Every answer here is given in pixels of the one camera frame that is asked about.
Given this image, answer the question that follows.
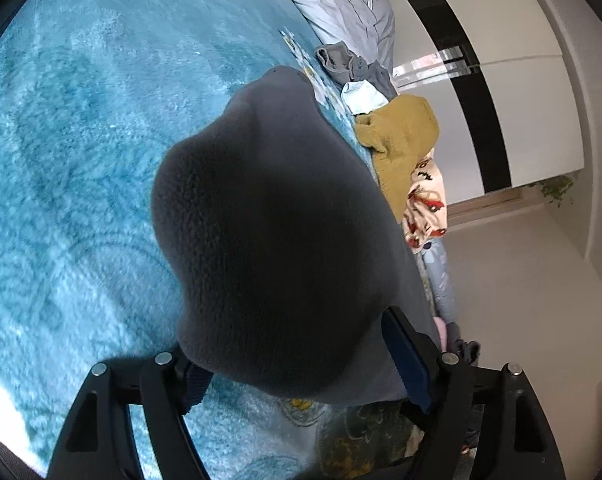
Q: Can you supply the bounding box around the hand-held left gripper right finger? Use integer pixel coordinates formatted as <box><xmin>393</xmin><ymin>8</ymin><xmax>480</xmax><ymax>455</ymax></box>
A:
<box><xmin>381</xmin><ymin>306</ymin><xmax>566</xmax><ymax>480</ymax></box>

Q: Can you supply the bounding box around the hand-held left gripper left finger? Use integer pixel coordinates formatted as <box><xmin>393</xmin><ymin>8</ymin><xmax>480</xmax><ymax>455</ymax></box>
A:
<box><xmin>46</xmin><ymin>347</ymin><xmax>212</xmax><ymax>480</ymax></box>

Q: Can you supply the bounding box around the dark fleece garment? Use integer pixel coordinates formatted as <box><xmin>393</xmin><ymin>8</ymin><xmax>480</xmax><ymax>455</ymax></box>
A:
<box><xmin>150</xmin><ymin>65</ymin><xmax>444</xmax><ymax>406</ymax></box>

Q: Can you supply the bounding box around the pink cloth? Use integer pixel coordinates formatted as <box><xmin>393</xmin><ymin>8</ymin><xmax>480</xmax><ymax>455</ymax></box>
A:
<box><xmin>433</xmin><ymin>316</ymin><xmax>459</xmax><ymax>353</ymax></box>

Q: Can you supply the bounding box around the dark cloth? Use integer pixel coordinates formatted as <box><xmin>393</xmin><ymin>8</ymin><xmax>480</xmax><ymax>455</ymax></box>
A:
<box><xmin>451</xmin><ymin>339</ymin><xmax>482</xmax><ymax>366</ymax></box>

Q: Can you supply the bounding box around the cream cartoon print garment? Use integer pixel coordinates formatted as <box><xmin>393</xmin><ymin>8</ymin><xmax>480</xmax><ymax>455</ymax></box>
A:
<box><xmin>401</xmin><ymin>150</ymin><xmax>449</xmax><ymax>251</ymax></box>

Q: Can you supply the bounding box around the mustard knit sweater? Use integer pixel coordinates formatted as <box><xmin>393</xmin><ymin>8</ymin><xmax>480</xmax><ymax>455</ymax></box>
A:
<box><xmin>355</xmin><ymin>94</ymin><xmax>441</xmax><ymax>213</ymax></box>

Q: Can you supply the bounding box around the green hanging plant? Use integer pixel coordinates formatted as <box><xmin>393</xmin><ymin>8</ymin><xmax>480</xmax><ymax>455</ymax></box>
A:
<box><xmin>528</xmin><ymin>175</ymin><xmax>576</xmax><ymax>208</ymax></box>

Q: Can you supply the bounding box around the teal floral bed blanket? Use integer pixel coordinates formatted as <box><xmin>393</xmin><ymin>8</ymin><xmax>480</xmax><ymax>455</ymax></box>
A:
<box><xmin>0</xmin><ymin>0</ymin><xmax>432</xmax><ymax>480</ymax></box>

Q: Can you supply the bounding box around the pale blue garment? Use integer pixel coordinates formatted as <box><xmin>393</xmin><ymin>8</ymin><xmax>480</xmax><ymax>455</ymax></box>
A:
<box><xmin>342</xmin><ymin>81</ymin><xmax>389</xmax><ymax>115</ymax></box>

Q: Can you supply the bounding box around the white wardrobe with black stripe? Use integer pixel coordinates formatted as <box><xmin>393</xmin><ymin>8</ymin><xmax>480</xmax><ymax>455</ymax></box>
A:
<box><xmin>376</xmin><ymin>0</ymin><xmax>589</xmax><ymax>206</ymax></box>

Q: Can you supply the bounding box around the grey garment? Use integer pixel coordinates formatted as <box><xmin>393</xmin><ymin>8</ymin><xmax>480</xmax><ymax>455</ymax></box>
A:
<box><xmin>315</xmin><ymin>42</ymin><xmax>398</xmax><ymax>101</ymax></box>

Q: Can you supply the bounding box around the light blue floral duvet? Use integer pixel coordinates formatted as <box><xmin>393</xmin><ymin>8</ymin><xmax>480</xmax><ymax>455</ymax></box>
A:
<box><xmin>261</xmin><ymin>0</ymin><xmax>459</xmax><ymax>323</ymax></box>

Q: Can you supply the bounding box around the pale wooden door frame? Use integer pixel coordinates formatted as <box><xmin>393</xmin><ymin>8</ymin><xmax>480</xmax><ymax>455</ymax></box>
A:
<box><xmin>446</xmin><ymin>185</ymin><xmax>542</xmax><ymax>221</ymax></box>

